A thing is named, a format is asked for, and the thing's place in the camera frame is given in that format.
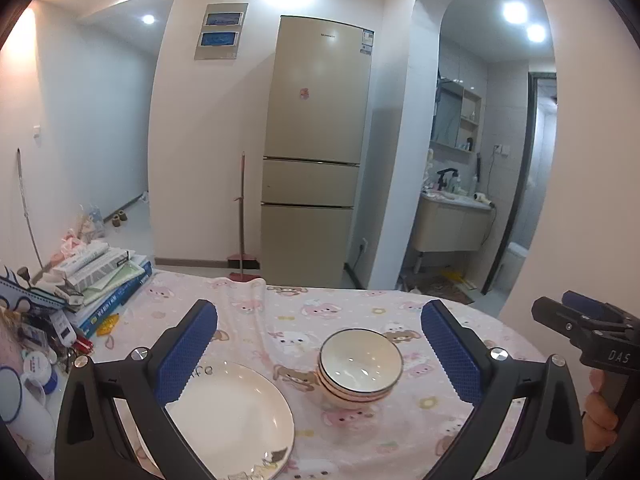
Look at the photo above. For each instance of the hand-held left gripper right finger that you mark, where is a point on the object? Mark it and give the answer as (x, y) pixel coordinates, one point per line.
(452, 350)

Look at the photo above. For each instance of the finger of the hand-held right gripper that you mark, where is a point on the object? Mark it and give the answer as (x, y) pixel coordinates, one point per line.
(555, 317)
(587, 306)

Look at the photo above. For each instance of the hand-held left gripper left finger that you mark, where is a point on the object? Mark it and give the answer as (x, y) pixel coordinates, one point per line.
(187, 347)

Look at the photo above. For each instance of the white eared plate black lettering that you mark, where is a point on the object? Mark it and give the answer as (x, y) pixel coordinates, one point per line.
(225, 415)

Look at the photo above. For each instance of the white ribbed bowl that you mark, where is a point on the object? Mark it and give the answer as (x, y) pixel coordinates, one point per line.
(360, 360)

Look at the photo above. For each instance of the person's right hand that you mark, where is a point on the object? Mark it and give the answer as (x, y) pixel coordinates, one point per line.
(597, 420)

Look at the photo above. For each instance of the patterned floor mat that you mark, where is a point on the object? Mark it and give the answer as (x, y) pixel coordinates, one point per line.
(450, 290)

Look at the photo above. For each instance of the white toilet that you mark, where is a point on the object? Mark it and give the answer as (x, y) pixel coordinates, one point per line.
(512, 260)

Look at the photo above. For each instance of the yellow mesh item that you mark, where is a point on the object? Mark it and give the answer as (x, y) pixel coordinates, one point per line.
(109, 324)

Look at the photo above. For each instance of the pink printed tablecloth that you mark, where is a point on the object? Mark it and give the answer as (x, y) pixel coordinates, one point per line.
(280, 320)

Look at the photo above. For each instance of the pale green book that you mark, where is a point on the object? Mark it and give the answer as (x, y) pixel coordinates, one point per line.
(117, 280)

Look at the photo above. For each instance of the beige vanity cabinet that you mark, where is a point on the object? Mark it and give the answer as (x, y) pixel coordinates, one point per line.
(450, 230)

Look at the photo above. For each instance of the grey striped long box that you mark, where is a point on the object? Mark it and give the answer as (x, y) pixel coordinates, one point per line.
(95, 266)

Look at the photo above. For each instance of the small white device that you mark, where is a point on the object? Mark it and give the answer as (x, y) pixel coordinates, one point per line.
(64, 332)

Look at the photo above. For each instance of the white hair dryer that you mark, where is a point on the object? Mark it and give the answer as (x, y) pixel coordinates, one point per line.
(482, 199)

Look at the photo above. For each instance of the wooden pole with red base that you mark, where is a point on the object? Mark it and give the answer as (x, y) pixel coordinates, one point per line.
(242, 210)

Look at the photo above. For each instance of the white blue tape roll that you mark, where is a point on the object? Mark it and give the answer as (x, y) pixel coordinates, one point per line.
(40, 370)

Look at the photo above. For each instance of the clear plastic bag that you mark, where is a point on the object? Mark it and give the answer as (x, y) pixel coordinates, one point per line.
(92, 220)

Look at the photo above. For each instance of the blue cartoon card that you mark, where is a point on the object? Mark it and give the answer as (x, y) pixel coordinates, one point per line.
(30, 295)

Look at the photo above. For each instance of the black hair styling tool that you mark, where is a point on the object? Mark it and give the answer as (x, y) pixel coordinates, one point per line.
(478, 167)

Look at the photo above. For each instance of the black faucet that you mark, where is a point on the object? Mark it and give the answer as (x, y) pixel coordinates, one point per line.
(445, 177)

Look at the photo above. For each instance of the white enamel mug blue rim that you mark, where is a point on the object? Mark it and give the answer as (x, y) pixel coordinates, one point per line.
(20, 390)

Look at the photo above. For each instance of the thin metal rod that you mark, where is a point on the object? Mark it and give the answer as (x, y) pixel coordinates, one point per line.
(23, 195)

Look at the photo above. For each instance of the mirror cabinet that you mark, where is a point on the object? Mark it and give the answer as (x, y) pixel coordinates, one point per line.
(457, 115)

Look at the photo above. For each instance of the beige refrigerator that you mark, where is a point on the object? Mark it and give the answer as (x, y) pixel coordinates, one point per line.
(315, 160)

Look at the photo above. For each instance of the recessed ceiling light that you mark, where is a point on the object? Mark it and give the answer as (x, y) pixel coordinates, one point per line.
(536, 33)
(147, 19)

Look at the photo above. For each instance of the pink fridge sticker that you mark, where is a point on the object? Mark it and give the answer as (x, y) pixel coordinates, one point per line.
(304, 93)

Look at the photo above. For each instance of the white fridge label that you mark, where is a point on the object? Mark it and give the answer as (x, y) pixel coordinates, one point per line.
(367, 42)

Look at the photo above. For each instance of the black door frame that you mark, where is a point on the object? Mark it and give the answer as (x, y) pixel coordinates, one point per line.
(526, 135)

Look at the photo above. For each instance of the grey wall panel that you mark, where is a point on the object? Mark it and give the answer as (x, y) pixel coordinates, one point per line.
(220, 32)

